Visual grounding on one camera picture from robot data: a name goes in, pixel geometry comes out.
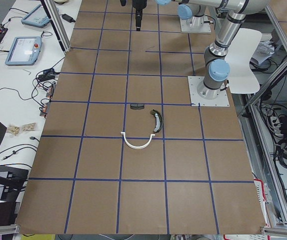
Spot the near teach pendant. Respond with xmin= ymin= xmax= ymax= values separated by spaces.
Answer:
xmin=5 ymin=36 xmax=43 ymax=66

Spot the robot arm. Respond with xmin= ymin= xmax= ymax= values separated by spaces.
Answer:
xmin=178 ymin=0 xmax=270 ymax=100
xmin=177 ymin=3 xmax=206 ymax=26

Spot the aluminium frame post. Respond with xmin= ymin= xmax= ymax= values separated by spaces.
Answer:
xmin=40 ymin=0 xmax=71 ymax=53

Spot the far teach pendant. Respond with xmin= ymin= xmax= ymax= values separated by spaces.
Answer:
xmin=21 ymin=4 xmax=50 ymax=28

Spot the grey brake pad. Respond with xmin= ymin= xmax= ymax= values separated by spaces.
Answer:
xmin=130 ymin=103 xmax=145 ymax=110

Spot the black power adapter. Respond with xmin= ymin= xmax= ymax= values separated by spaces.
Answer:
xmin=61 ymin=13 xmax=76 ymax=23

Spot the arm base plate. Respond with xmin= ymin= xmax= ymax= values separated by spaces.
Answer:
xmin=188 ymin=76 xmax=230 ymax=107
xmin=180 ymin=15 xmax=211 ymax=34

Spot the brown paper table mat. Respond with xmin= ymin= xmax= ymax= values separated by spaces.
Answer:
xmin=16 ymin=0 xmax=265 ymax=235

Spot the teach pendant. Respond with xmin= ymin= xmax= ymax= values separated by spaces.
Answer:
xmin=21 ymin=4 xmax=50 ymax=28
xmin=5 ymin=36 xmax=43 ymax=66

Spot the dark brake shoe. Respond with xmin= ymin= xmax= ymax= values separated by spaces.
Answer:
xmin=150 ymin=109 xmax=164 ymax=134

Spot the white chair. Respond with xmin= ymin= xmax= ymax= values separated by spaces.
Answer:
xmin=225 ymin=28 xmax=262 ymax=94

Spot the white curved plastic piece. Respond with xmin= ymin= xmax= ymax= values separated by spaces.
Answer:
xmin=120 ymin=131 xmax=155 ymax=150

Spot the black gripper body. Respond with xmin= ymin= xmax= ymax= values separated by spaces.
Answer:
xmin=132 ymin=0 xmax=147 ymax=10

